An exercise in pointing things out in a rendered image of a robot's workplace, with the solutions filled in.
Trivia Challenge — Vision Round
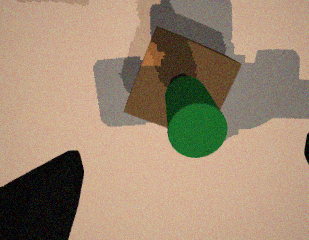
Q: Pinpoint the dark green marker cap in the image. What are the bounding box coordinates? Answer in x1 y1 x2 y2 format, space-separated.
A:
166 77 227 157

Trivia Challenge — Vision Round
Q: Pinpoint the brown square block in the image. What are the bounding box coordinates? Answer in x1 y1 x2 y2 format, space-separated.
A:
123 27 242 128

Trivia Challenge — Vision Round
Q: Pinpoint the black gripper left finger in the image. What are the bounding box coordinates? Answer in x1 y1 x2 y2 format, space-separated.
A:
0 151 83 240

